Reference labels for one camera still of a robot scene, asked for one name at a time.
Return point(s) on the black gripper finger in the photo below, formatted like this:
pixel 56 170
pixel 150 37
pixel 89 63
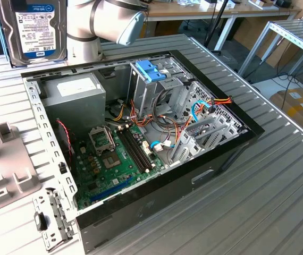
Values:
pixel 18 4

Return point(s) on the hard disk blue carrier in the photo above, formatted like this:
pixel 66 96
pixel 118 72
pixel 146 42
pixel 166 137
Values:
pixel 34 26

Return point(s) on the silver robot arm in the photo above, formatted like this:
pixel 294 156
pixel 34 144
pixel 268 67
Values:
pixel 87 26

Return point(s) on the grey metal disk bay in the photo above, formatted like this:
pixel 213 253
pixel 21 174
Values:
pixel 188 151

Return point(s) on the grey power supply unit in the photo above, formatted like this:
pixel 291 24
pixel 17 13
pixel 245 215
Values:
pixel 74 106

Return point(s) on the blue plastic drive latch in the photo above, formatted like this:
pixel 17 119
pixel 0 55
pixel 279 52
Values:
pixel 146 69

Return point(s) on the grey parts rack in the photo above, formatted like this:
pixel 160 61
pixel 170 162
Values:
pixel 5 159

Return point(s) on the grey metal drive cage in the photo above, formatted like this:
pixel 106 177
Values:
pixel 143 98

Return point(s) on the small black clip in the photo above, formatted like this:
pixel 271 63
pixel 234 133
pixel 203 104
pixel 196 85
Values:
pixel 62 168

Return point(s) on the CPU socket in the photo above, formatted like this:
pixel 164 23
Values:
pixel 110 161

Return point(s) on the black RAM slot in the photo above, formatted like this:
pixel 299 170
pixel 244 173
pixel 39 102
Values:
pixel 138 150
pixel 131 150
pixel 142 150
pixel 134 150

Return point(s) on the green motherboard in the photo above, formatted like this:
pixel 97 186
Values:
pixel 125 172

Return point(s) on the blue expansion slot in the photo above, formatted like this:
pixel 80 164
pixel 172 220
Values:
pixel 111 190

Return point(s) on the black plastic case latch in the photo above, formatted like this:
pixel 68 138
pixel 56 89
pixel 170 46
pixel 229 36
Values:
pixel 40 221

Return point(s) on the black open PC case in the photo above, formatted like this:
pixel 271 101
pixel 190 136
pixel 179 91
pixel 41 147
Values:
pixel 167 202

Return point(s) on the wooden desk white frame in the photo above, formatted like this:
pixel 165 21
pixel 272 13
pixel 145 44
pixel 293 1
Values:
pixel 194 12

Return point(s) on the silver card retention bracket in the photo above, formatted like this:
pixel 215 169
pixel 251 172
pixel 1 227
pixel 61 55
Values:
pixel 58 212

